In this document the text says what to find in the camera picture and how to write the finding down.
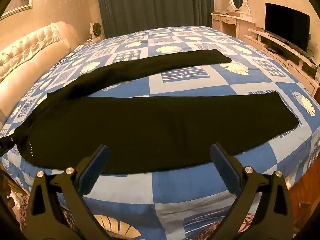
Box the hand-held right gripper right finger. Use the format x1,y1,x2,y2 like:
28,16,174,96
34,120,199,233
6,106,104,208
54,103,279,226
211,143,293,240

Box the white dressing table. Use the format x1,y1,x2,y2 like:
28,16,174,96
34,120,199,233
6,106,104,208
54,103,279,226
211,10,255,39

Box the blue patterned bedspread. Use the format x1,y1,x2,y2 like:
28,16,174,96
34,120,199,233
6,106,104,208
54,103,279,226
0,26,320,240

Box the black pants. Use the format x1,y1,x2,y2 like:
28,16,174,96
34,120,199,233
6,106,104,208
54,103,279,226
15,49,299,175

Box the small round desk fan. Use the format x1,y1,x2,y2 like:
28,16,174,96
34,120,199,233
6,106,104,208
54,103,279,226
89,22,102,40

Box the cream tufted headboard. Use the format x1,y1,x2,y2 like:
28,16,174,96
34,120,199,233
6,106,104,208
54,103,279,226
0,21,80,128

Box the black flat television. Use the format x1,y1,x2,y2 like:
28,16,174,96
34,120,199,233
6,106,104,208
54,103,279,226
265,2,311,54

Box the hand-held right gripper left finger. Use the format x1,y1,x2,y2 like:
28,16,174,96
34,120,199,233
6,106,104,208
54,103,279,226
26,144,110,240

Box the white television stand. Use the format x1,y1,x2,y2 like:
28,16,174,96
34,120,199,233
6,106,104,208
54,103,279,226
244,27,320,97

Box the dark teal curtain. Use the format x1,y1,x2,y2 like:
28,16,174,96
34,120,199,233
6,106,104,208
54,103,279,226
96,0,215,38

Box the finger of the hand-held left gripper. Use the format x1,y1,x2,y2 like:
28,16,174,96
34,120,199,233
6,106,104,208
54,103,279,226
0,127,28,153

